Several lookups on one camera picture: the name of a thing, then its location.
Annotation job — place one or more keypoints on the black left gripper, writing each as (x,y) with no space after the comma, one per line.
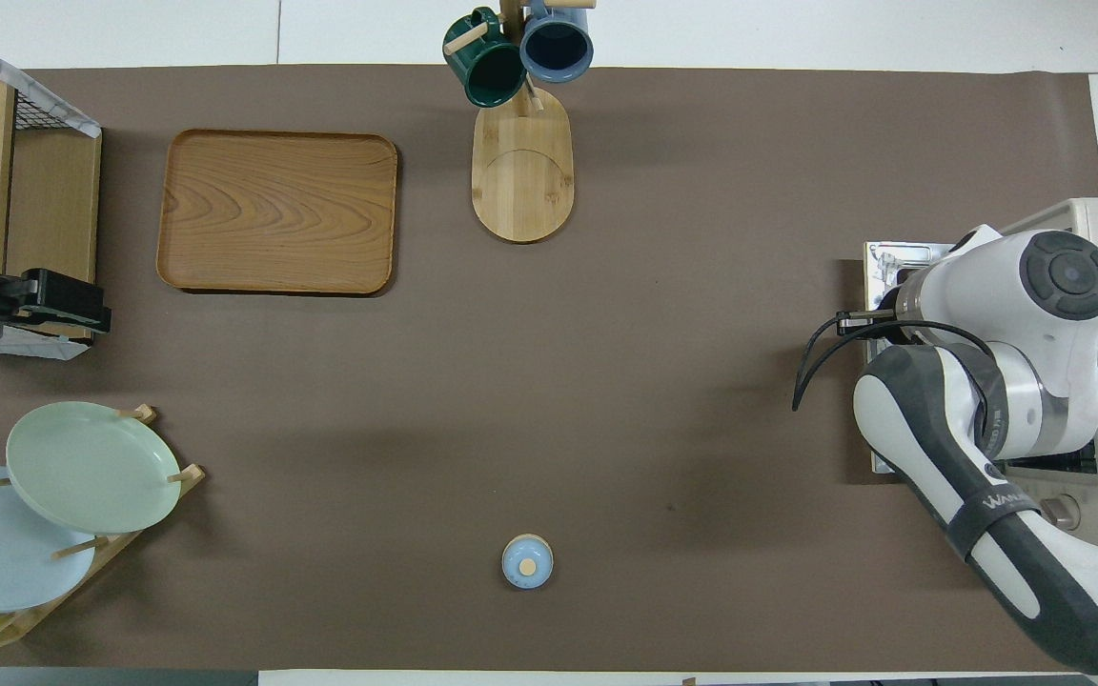
(53,300)

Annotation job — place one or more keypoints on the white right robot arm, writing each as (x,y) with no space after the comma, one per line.
(987,276)

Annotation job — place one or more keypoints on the wooden stepped shelf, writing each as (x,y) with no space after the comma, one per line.
(53,210)

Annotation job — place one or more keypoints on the pale green racked plate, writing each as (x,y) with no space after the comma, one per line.
(91,467)

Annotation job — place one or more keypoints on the wooden plate rack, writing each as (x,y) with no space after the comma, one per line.
(189,481)

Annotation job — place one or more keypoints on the rectangular wooden tray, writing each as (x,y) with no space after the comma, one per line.
(273,214)

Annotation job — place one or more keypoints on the wooden mug tree stand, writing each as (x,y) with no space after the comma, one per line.
(522,191)

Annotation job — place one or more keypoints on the dark green ceramic mug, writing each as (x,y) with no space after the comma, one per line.
(492,71)

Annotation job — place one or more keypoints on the small blue lid wooden knob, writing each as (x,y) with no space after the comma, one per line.
(527,562)

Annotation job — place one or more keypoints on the blue ceramic mug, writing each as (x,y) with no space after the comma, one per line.
(557,48)

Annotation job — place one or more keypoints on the brown table mat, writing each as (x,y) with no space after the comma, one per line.
(701,286)

